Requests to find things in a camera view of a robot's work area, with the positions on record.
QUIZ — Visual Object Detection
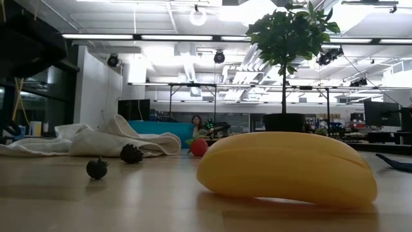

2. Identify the red toy strawberry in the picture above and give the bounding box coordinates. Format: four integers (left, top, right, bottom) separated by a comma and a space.
185, 137, 209, 158

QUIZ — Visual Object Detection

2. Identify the dark toy blackberry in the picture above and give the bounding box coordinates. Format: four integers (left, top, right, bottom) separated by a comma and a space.
119, 143, 144, 164

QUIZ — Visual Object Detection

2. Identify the teal plastic tupperware container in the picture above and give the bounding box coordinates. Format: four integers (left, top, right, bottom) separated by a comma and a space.
127, 120, 196, 150

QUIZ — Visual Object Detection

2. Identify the person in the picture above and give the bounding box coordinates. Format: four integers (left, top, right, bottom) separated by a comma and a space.
191, 115, 205, 139

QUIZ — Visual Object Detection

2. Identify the black computer monitor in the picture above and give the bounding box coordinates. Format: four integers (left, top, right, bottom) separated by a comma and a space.
363, 101, 401, 128
117, 99, 151, 122

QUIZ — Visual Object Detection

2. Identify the leafy green plant black pot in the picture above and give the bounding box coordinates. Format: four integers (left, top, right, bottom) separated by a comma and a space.
245, 0, 341, 133

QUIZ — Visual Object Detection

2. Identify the yellow toy banana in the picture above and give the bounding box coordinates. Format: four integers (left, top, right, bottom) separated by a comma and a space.
196, 131, 379, 208

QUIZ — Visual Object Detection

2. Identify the white plaid kitchen towel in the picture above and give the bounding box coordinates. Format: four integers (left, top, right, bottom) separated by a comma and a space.
0, 113, 182, 159

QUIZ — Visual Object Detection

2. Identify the small dark toy berry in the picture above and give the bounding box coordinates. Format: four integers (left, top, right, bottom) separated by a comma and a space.
86, 157, 110, 180

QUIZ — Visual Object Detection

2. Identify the white bucket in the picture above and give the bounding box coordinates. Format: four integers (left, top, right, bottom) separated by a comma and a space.
28, 121, 43, 137

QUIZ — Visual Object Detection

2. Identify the dark navy cloth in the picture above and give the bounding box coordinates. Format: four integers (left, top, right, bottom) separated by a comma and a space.
375, 153, 412, 173

